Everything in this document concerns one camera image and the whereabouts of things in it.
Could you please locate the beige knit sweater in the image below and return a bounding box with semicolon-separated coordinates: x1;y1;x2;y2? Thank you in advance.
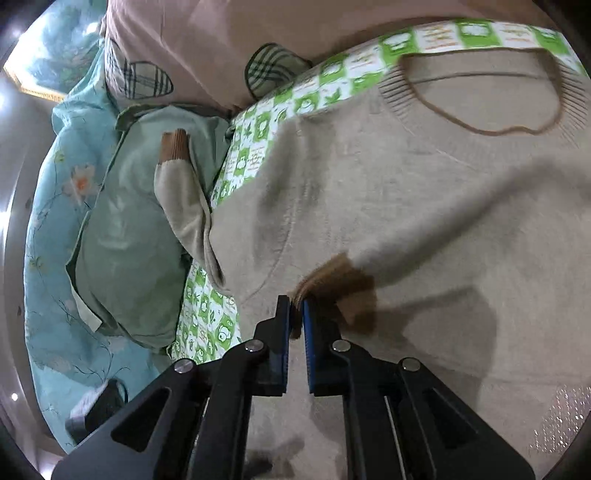
154;49;590;477

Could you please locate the light blue floral quilt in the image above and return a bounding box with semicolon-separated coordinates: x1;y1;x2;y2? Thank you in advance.
24;53;170;452

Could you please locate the green white patterned bedsheet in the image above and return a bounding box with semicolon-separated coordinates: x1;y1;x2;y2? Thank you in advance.
168;19;590;363

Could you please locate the green pillow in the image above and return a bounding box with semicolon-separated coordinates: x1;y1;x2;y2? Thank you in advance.
66;106;229;351

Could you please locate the framed landscape painting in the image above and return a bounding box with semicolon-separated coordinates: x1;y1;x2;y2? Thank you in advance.
3;0;107;103

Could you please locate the pink plaid-heart duvet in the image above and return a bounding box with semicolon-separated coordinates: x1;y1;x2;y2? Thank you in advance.
101;1;556;112

